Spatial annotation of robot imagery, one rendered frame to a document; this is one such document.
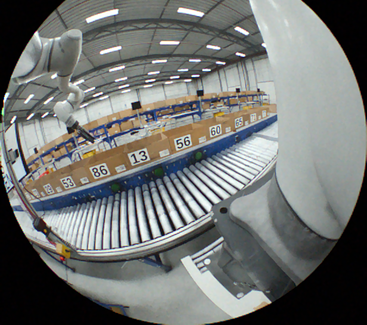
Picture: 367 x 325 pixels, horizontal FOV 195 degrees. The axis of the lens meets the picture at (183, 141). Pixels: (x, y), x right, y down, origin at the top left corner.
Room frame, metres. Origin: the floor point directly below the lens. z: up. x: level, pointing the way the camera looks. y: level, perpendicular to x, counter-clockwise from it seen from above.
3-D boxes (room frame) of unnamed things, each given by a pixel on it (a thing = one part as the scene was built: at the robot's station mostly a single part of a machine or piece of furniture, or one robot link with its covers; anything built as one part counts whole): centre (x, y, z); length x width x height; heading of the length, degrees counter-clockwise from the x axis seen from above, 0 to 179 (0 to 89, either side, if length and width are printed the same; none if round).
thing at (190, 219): (0.52, 0.13, 0.72); 0.52 x 0.05 x 0.05; 21
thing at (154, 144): (0.93, 0.36, 0.96); 0.39 x 0.29 x 0.17; 111
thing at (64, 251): (-0.06, 0.72, 0.84); 0.15 x 0.09 x 0.07; 111
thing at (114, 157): (0.78, 0.72, 0.96); 0.39 x 0.29 x 0.17; 111
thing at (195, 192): (0.57, 0.01, 0.72); 0.52 x 0.05 x 0.05; 21
